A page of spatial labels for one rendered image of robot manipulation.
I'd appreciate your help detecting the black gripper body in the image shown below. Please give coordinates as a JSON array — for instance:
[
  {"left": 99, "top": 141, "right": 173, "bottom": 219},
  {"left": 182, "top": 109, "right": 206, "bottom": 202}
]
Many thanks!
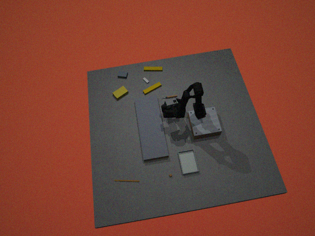
[{"left": 161, "top": 103, "right": 177, "bottom": 112}]

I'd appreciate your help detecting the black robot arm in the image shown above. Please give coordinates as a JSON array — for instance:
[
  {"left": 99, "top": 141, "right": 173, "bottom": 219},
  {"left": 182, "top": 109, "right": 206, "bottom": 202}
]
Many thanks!
[{"left": 163, "top": 82, "right": 206, "bottom": 119}]

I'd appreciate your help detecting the yellow flat block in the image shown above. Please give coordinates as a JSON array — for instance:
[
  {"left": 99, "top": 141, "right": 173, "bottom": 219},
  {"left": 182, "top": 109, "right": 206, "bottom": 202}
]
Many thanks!
[{"left": 113, "top": 86, "right": 128, "bottom": 100}]

